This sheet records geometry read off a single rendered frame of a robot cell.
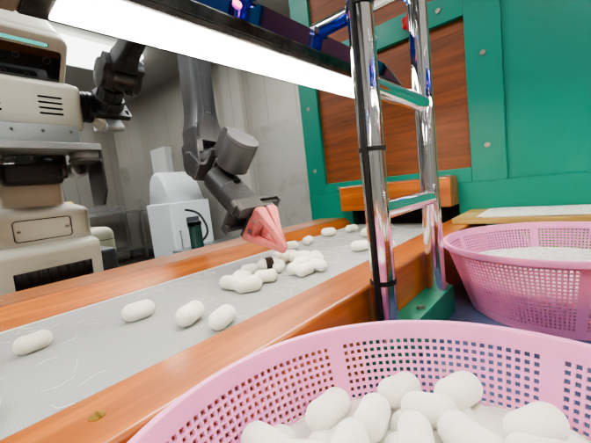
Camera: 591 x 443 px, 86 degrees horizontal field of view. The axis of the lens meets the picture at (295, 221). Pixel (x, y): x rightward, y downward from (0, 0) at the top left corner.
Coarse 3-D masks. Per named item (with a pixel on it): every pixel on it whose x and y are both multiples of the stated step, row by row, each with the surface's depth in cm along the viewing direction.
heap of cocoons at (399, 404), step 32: (384, 384) 20; (416, 384) 20; (448, 384) 19; (480, 384) 19; (320, 416) 18; (352, 416) 20; (384, 416) 18; (416, 416) 17; (448, 416) 17; (480, 416) 19; (512, 416) 17; (544, 416) 16
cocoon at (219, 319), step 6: (222, 306) 33; (228, 306) 33; (216, 312) 31; (222, 312) 31; (228, 312) 32; (234, 312) 33; (210, 318) 31; (216, 318) 31; (222, 318) 31; (228, 318) 32; (234, 318) 33; (210, 324) 31; (216, 324) 31; (222, 324) 31
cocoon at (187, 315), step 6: (186, 306) 34; (192, 306) 34; (198, 306) 35; (180, 312) 33; (186, 312) 33; (192, 312) 33; (198, 312) 34; (180, 318) 33; (186, 318) 33; (192, 318) 33; (198, 318) 34; (180, 324) 33; (186, 324) 33
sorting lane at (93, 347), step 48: (336, 240) 75; (144, 288) 50; (192, 288) 48; (288, 288) 43; (0, 336) 37; (96, 336) 34; (144, 336) 32; (192, 336) 31; (0, 384) 26; (48, 384) 25; (96, 384) 24; (0, 432) 20
